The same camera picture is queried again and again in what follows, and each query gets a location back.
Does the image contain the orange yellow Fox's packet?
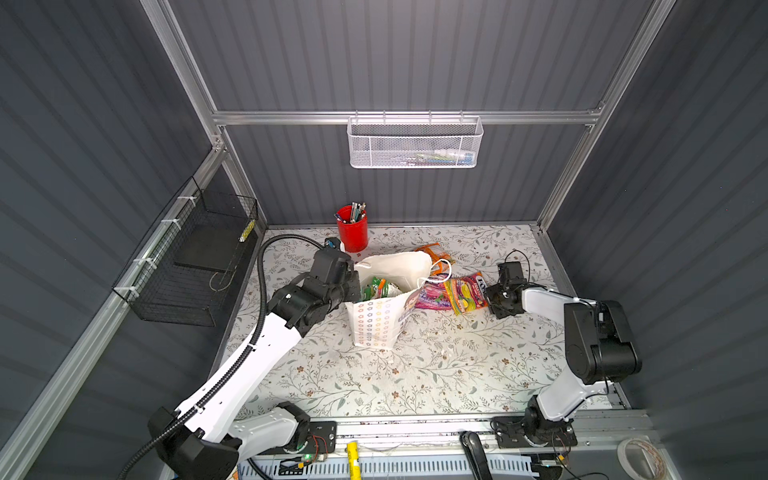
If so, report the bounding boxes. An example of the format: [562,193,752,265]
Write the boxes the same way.
[443,272,488,315]

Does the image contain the green Fox's packet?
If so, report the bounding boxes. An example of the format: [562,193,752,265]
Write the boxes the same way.
[361,277,403,301]

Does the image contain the white printed paper bag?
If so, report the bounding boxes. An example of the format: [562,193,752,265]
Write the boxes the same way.
[345,251,451,350]

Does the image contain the purple Fox's candy packet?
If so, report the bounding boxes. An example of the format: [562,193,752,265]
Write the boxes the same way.
[415,283,452,311]

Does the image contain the orange snack packet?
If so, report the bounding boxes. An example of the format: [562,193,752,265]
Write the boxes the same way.
[415,243,455,278]

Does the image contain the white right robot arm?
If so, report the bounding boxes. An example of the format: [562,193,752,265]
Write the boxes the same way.
[486,261,642,448]

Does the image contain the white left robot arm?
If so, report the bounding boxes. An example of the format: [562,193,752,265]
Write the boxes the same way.
[117,234,360,479]

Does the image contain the red pen cup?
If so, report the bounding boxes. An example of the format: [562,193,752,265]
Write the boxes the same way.
[337,212,368,253]

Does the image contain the pens in cup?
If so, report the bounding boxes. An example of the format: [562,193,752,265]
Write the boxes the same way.
[335,202,367,224]

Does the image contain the yellow marker in basket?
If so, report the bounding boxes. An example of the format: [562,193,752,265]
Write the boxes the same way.
[239,219,256,243]

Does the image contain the white tape roll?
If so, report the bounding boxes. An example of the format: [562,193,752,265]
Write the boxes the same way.
[616,438,668,480]

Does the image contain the white wire mesh basket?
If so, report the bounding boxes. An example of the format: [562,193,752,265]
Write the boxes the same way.
[346,114,484,169]

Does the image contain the black wire basket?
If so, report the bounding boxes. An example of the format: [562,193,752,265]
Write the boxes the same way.
[113,181,259,327]

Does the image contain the black handle tool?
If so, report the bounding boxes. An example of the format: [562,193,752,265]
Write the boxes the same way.
[459,431,493,480]

